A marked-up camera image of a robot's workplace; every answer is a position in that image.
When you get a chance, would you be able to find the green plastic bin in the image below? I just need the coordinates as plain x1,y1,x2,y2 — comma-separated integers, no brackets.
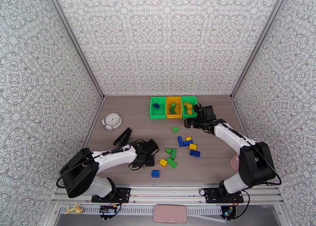
149,96,166,120
181,95,199,119

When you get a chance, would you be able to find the yellow plastic bin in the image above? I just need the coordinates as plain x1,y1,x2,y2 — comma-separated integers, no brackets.
165,96,183,120

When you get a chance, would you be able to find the black stapler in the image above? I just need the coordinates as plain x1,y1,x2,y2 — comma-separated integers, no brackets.
113,127,133,146

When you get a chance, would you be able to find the white alarm clock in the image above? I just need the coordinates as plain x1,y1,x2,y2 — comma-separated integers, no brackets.
101,112,122,131

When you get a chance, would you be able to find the small circuit board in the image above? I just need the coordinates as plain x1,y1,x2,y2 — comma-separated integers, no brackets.
220,205,236,220
99,206,118,215

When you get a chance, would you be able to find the pink cup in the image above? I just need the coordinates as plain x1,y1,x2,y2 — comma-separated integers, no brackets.
230,154,241,172

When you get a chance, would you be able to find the pink rectangular pad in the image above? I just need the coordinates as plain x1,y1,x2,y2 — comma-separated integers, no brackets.
153,204,188,224

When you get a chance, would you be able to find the yellow toy figure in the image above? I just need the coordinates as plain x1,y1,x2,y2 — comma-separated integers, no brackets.
64,204,85,215

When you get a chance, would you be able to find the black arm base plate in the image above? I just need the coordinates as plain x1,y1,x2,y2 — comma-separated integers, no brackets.
204,187,245,204
91,187,132,204

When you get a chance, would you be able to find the aluminium frame rail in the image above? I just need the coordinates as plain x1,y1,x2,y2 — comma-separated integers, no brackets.
50,183,284,206

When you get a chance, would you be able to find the white slotted cable duct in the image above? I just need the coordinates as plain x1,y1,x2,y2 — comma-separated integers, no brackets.
59,205,224,215

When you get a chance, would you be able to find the aluminium side rail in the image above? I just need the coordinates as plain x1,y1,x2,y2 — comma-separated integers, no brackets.
81,95,106,149

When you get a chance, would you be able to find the aluminium corner post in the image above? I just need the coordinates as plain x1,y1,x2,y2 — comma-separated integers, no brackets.
229,0,292,100
42,0,106,100

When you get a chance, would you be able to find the black base cable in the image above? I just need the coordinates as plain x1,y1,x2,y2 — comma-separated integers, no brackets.
234,186,250,220

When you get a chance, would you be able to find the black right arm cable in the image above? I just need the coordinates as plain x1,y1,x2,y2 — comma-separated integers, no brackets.
254,144,282,186

